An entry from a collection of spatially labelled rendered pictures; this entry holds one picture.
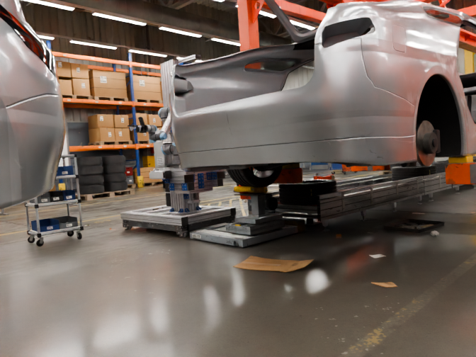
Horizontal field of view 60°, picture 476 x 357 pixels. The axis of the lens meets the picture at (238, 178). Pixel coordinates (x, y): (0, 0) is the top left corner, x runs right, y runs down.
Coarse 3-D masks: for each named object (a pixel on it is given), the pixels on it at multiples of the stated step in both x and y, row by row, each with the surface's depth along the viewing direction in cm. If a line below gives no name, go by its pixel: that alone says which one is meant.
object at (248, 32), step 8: (240, 0) 474; (248, 0) 469; (240, 8) 476; (248, 8) 469; (256, 8) 478; (240, 16) 477; (248, 16) 469; (240, 24) 478; (248, 24) 469; (256, 24) 478; (240, 32) 479; (248, 32) 470; (256, 32) 478; (240, 40) 480; (248, 40) 471; (256, 40) 477; (240, 48) 481; (248, 48) 472
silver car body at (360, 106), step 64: (192, 64) 357; (256, 64) 417; (320, 64) 225; (384, 64) 230; (448, 64) 291; (192, 128) 307; (256, 128) 260; (320, 128) 231; (384, 128) 230; (448, 128) 317
